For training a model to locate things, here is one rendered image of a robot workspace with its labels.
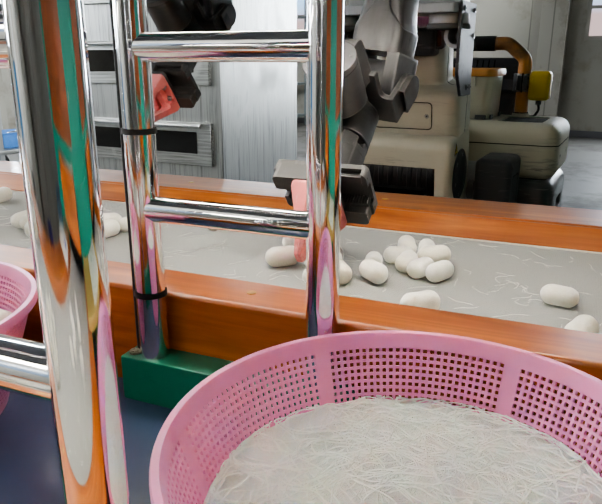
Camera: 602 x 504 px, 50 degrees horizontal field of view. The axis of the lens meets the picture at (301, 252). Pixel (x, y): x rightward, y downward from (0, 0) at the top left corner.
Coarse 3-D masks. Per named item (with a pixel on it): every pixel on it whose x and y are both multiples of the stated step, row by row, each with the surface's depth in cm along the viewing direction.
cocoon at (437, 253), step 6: (426, 246) 68; (432, 246) 68; (438, 246) 68; (444, 246) 68; (420, 252) 68; (426, 252) 67; (432, 252) 67; (438, 252) 67; (444, 252) 68; (450, 252) 68; (432, 258) 67; (438, 258) 67; (444, 258) 68
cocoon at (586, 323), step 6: (576, 318) 50; (582, 318) 49; (588, 318) 49; (594, 318) 50; (570, 324) 49; (576, 324) 48; (582, 324) 48; (588, 324) 49; (594, 324) 49; (582, 330) 48; (588, 330) 48; (594, 330) 49
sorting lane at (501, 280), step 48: (0, 240) 78; (192, 240) 78; (240, 240) 78; (384, 240) 78; (432, 240) 78; (480, 240) 77; (384, 288) 62; (432, 288) 62; (480, 288) 62; (528, 288) 62; (576, 288) 62
